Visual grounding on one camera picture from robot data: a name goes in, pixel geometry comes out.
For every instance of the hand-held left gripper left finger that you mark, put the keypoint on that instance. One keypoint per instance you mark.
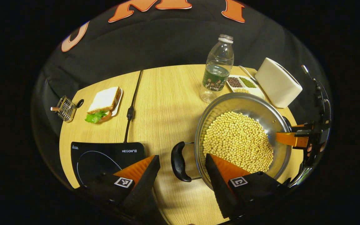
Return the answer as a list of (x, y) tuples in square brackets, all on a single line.
[(142, 190)]

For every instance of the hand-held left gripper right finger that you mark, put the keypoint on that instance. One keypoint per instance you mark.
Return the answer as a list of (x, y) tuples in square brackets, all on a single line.
[(220, 190)]

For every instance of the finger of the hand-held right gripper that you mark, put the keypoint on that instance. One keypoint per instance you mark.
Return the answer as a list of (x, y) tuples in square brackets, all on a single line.
[(287, 139), (298, 126)]

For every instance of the black induction cooktop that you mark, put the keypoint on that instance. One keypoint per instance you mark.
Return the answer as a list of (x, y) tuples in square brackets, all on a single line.
[(95, 156)]

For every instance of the white toaster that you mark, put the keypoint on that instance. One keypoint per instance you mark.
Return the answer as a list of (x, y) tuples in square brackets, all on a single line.
[(277, 84)]

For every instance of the pile of yellow soybeans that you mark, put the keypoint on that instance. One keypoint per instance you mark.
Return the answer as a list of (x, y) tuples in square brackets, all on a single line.
[(237, 140)]

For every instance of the white divided bean tray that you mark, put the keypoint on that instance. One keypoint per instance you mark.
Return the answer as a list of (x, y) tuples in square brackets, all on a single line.
[(256, 91)]

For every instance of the clear plastic water bottle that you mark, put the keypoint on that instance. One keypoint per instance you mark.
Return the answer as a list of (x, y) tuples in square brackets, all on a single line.
[(217, 72)]

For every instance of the sandwich with lettuce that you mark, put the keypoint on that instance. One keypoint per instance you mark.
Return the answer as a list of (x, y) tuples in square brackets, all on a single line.
[(103, 101)]

